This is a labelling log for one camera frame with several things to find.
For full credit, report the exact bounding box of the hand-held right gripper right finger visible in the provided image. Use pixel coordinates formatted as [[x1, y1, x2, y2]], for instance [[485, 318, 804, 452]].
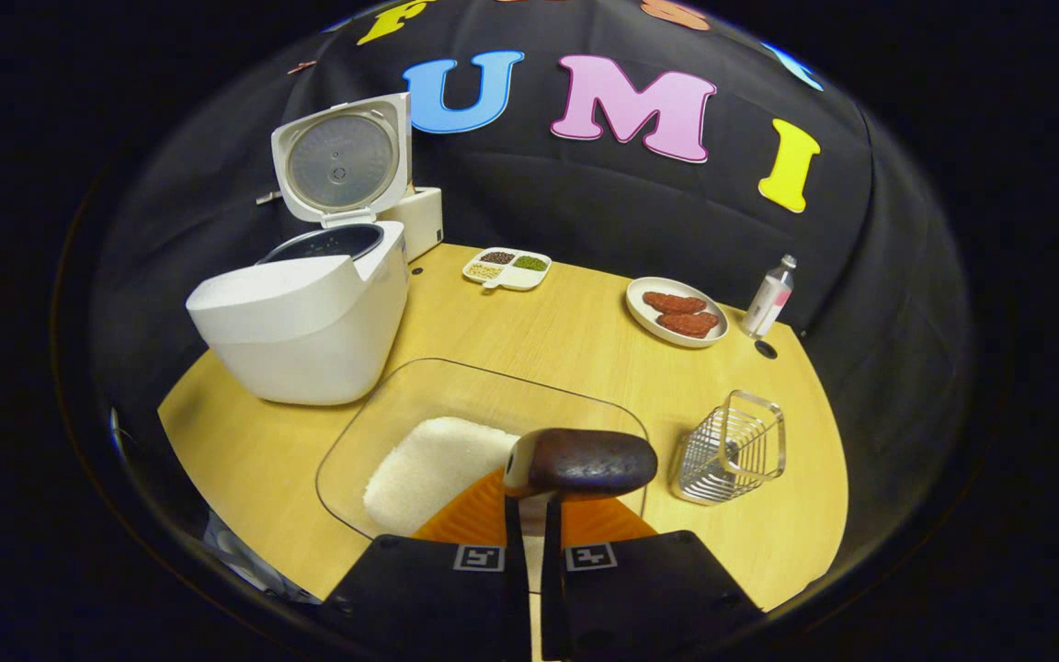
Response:
[[541, 496, 765, 662]]

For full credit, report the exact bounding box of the white divided grain dish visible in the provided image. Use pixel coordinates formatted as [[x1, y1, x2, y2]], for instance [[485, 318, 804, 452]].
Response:
[[462, 248, 552, 292]]

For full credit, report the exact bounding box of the white rice pile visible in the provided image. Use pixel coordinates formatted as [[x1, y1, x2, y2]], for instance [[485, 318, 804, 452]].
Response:
[[363, 417, 521, 537]]

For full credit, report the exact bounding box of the dark wooden spoon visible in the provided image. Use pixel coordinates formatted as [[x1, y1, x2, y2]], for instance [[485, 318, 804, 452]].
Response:
[[504, 428, 659, 505]]

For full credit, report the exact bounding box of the black backdrop cloth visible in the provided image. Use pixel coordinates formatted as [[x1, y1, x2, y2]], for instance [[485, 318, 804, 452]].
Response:
[[88, 0, 972, 571]]

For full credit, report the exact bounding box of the white round plate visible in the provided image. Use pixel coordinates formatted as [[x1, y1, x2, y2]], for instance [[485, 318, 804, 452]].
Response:
[[626, 277, 730, 348]]

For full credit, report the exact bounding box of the white rice cooker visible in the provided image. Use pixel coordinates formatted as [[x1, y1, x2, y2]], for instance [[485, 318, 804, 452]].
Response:
[[186, 92, 413, 406]]

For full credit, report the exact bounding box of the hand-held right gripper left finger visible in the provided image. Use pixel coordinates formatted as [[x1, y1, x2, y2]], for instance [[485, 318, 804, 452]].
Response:
[[316, 464, 532, 662]]

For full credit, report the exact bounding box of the clear glass tray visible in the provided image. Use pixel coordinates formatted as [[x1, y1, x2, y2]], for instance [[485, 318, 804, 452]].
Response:
[[315, 357, 650, 553]]

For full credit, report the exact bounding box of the metal wire chopstick holder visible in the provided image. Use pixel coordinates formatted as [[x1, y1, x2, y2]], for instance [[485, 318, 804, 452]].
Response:
[[670, 390, 787, 507]]

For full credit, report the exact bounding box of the red meat piece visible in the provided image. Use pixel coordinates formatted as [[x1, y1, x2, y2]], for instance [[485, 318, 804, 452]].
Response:
[[643, 291, 708, 315], [656, 312, 720, 338]]

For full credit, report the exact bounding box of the white toaster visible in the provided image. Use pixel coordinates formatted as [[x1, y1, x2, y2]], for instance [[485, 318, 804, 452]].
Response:
[[381, 187, 444, 264]]

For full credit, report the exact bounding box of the clear bottle pink label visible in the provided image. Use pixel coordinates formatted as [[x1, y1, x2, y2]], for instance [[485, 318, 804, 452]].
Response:
[[739, 255, 798, 339]]

